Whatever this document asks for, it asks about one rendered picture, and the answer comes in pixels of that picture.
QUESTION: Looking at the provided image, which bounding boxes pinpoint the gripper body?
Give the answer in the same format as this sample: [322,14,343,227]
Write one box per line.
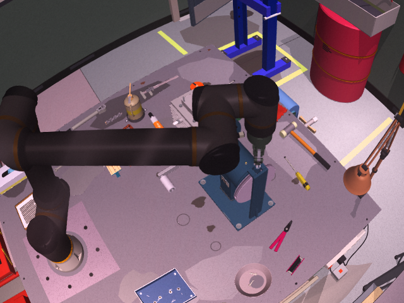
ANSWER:
[247,132,270,152]

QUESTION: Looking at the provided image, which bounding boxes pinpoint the blue engine stand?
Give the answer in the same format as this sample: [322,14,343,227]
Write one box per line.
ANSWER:
[198,138,276,232]

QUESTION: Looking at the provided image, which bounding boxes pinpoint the light blue roll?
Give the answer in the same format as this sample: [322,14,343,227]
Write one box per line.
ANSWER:
[278,89,299,117]

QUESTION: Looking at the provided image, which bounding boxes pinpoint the grey round index disc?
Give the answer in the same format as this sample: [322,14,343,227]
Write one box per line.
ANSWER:
[234,175,254,203]

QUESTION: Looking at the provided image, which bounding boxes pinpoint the white cylinder on wooden cross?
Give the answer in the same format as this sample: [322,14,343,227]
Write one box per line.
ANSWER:
[298,116,319,134]

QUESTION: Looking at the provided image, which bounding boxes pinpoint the copper desk lamp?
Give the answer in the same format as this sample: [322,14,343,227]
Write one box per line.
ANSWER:
[343,104,404,199]

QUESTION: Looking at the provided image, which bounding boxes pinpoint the orange and white tube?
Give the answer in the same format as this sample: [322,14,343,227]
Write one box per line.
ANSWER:
[148,112,165,129]

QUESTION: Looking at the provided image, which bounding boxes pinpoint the grey vernier caliper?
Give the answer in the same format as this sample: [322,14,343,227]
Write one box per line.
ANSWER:
[140,74,179,99]

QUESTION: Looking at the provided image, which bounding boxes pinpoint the red drum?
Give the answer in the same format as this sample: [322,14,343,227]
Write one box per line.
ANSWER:
[309,3,383,104]

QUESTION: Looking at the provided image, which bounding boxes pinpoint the grey round bowl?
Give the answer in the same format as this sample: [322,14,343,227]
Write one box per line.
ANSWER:
[234,263,273,297]

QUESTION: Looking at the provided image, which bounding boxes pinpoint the white power strip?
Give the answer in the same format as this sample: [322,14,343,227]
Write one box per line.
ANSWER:
[326,229,367,270]

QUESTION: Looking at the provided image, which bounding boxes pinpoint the beige oil can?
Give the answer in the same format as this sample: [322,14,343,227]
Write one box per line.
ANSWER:
[123,83,143,122]

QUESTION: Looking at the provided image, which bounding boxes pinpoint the grey box with orange button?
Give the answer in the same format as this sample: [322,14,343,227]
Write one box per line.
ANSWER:
[330,263,349,280]

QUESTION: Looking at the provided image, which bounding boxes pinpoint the grey leaning panel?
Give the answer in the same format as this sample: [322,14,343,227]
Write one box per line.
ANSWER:
[188,0,234,27]

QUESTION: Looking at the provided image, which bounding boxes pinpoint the blue parts tray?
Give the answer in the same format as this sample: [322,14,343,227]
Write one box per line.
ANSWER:
[134,268,197,303]

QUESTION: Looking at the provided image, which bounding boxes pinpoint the grey open box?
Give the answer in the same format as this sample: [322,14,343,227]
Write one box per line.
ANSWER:
[318,0,401,38]

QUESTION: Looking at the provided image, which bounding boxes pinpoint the pink perforated mounting plate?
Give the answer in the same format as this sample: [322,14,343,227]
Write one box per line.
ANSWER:
[21,201,121,299]

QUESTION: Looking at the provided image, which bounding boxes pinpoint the white vent grille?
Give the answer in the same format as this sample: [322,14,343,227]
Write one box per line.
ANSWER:
[14,192,38,230]

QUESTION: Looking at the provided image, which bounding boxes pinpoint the white crate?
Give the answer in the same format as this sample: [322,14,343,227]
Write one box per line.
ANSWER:
[0,161,26,189]

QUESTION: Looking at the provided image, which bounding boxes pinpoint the red tool cabinet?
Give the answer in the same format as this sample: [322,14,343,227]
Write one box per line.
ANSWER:
[0,230,30,303]

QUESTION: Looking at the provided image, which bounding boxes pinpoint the yellow-handled screwdriver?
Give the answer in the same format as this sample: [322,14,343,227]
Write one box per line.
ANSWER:
[283,156,311,191]

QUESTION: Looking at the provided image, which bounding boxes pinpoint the grey-headed orange-handled mallet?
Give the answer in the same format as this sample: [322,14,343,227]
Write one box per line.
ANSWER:
[279,121,331,170]

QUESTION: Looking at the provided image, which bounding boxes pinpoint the pink-handled pliers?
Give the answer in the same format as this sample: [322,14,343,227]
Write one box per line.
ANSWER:
[269,220,294,253]

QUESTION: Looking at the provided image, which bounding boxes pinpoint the white cylindrical handle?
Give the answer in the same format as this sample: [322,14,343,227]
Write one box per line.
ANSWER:
[157,166,176,193]

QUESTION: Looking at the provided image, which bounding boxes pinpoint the blue press frame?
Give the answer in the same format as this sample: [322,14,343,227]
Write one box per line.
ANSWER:
[224,0,292,78]

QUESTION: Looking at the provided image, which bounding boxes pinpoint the black cable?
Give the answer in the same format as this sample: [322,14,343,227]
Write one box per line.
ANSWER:
[342,223,370,266]

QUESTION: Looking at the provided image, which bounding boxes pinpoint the beige post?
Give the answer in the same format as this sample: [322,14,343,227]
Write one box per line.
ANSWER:
[167,0,182,23]

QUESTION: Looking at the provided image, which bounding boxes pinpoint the dark metal frame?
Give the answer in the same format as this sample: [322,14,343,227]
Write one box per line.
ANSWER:
[350,252,404,303]

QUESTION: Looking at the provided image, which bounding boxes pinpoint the grey long-handled wrench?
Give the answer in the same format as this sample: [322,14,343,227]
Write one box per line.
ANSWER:
[68,105,106,131]

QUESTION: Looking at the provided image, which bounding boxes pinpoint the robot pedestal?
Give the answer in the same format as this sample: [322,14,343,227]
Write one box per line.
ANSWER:
[47,232,88,273]

